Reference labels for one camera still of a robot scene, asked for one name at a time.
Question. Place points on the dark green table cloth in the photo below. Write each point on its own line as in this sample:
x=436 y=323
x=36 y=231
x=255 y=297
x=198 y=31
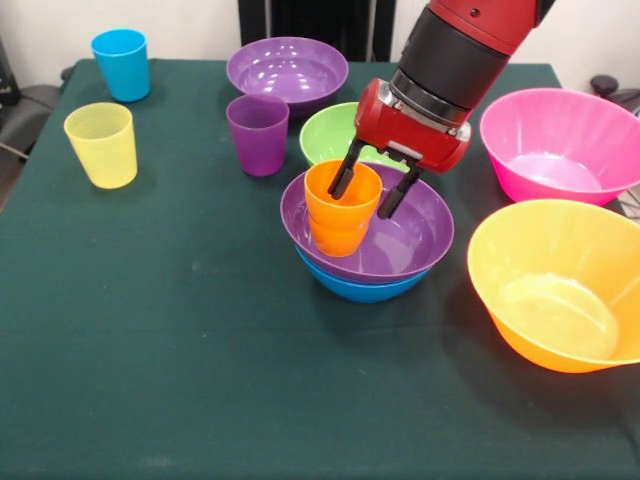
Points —
x=150 y=325

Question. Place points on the black office chair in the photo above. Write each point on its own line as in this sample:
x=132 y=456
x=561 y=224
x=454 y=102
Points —
x=25 y=115
x=612 y=92

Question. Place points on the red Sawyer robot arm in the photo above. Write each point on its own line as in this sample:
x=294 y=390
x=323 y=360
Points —
x=460 y=50

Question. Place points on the orange cup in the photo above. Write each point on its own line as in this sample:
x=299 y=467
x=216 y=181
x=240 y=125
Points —
x=320 y=200
x=340 y=240

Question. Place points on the purple cup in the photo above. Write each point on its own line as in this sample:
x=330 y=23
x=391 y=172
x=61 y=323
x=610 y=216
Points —
x=257 y=140

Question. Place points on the yellow cup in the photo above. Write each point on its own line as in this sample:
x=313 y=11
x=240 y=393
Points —
x=102 y=150

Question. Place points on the purple bowl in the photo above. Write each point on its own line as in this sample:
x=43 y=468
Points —
x=287 y=70
x=415 y=240

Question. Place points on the blue bowl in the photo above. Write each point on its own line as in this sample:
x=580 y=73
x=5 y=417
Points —
x=365 y=292

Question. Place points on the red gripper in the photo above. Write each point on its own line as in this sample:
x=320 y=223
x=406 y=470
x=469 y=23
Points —
x=410 y=130

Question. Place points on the pink bowl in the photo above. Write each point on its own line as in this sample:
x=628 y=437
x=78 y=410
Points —
x=555 y=150

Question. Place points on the orange bowl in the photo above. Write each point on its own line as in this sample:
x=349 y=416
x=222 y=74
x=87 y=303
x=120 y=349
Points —
x=555 y=300

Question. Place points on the blue cup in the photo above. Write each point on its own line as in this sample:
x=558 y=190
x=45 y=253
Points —
x=122 y=65

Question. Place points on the green bowl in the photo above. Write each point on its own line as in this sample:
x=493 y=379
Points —
x=325 y=135

